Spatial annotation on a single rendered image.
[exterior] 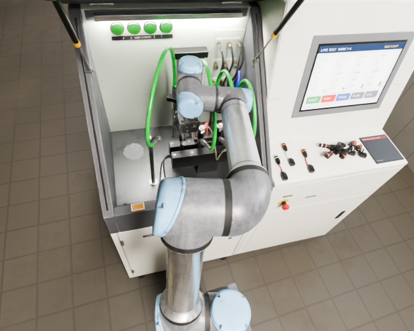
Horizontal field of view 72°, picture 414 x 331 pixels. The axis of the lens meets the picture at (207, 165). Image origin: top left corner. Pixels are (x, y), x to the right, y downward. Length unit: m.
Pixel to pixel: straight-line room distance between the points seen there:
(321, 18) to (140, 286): 1.74
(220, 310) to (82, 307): 1.33
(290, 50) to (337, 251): 1.64
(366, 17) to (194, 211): 1.02
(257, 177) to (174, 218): 0.19
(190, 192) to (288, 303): 1.69
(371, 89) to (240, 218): 1.10
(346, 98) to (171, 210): 1.09
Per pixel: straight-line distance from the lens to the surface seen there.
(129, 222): 1.22
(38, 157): 2.67
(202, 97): 0.84
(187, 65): 0.89
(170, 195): 0.53
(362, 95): 1.50
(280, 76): 1.21
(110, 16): 1.16
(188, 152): 1.27
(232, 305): 0.88
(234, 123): 0.73
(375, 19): 1.35
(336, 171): 1.41
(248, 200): 0.55
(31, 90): 3.26
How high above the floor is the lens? 1.98
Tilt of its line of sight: 54 degrees down
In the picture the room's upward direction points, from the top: 11 degrees clockwise
